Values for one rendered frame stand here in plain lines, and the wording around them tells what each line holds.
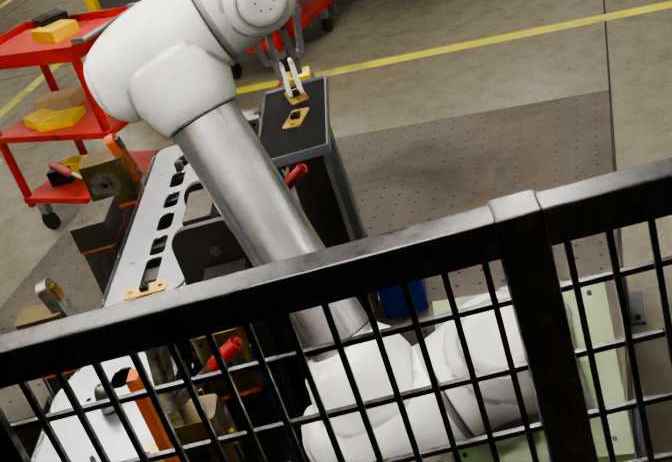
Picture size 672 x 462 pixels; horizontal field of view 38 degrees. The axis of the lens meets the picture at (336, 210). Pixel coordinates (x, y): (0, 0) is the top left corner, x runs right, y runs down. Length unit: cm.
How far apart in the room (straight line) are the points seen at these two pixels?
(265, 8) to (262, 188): 24
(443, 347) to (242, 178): 36
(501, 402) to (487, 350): 8
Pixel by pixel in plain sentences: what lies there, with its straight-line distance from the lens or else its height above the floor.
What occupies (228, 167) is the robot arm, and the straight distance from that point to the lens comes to 132.
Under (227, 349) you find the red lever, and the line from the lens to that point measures 130.
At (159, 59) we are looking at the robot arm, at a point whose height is 149.
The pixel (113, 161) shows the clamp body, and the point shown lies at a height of 106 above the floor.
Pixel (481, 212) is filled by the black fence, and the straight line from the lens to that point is 58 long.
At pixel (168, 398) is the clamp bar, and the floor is 109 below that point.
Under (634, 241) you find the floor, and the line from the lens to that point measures 341.
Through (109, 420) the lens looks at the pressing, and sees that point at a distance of 154.
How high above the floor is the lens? 183
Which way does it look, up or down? 27 degrees down
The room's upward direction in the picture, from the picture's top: 18 degrees counter-clockwise
